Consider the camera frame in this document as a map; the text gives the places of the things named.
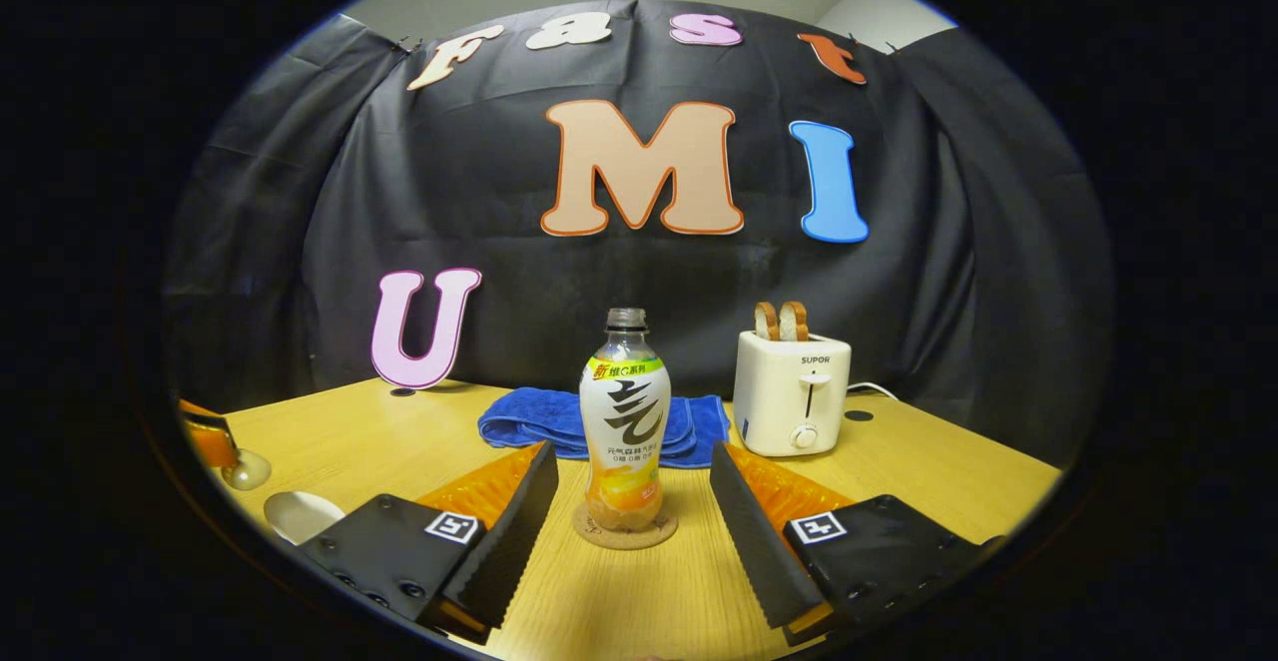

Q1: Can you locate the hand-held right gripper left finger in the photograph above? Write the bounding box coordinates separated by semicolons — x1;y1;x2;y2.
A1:
298;441;560;642

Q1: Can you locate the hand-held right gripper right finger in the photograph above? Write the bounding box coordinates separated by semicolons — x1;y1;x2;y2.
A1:
709;441;1004;647

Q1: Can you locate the white ceramic teacup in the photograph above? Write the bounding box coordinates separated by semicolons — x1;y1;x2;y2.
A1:
264;490;347;546

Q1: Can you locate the round cork coaster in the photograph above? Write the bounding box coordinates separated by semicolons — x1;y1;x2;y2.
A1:
572;501;678;550

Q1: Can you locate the clear water bottle white label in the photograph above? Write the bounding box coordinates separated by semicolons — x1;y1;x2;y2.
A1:
579;308;672;532

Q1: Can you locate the blue folded towel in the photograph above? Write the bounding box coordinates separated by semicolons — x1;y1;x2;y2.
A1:
477;386;732;469

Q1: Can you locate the white toaster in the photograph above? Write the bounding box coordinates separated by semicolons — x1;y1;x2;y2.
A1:
734;330;853;458

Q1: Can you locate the black backdrop cloth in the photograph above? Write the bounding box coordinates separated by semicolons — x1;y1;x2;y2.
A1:
165;0;1114;467

